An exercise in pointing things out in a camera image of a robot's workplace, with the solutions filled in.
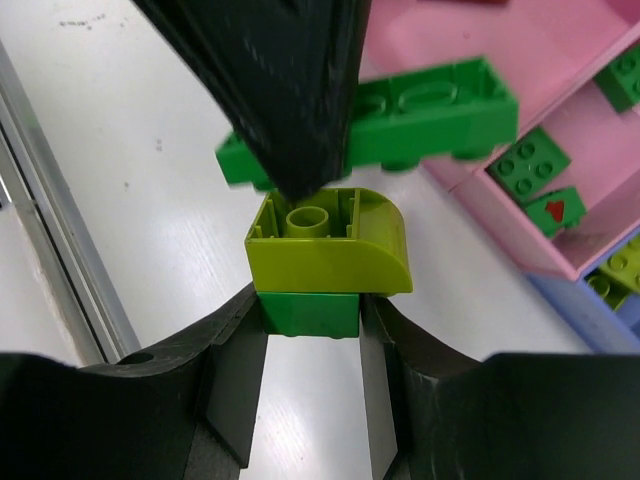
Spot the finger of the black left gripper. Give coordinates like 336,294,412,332
136,0,371,201

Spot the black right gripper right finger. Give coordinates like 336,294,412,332
359,294,639,479

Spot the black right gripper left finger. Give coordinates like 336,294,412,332
1,286,267,479

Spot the long dark green lego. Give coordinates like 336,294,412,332
216,57,519,199

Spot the lime curved lego brick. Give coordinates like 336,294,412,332
244,188,413,296

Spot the dark green square lego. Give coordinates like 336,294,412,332
523,187,587,238

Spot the dark green lego brick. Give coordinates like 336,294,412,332
486,127,571,203
594,44,639,113

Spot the purple-blue bin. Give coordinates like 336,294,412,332
527,234,639,354

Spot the large pink bin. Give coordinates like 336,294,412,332
366,1,639,130

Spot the small pink bin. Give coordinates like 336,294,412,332
450,43,639,281

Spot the dark green lego brick front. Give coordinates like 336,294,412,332
594,44,639,113

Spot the aluminium rail front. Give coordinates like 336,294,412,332
1,52,140,363

